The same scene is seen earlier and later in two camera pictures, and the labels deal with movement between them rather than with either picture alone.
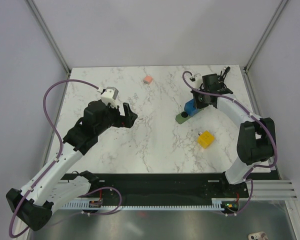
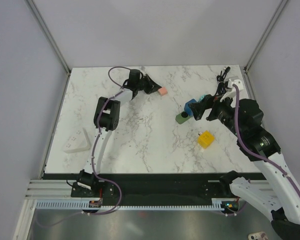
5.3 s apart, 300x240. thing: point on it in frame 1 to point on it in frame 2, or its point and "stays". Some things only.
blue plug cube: x=190 y=108 stays
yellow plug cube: x=205 y=138 stays
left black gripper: x=127 y=120 to x=152 y=86
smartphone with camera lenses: x=260 y=235 stays
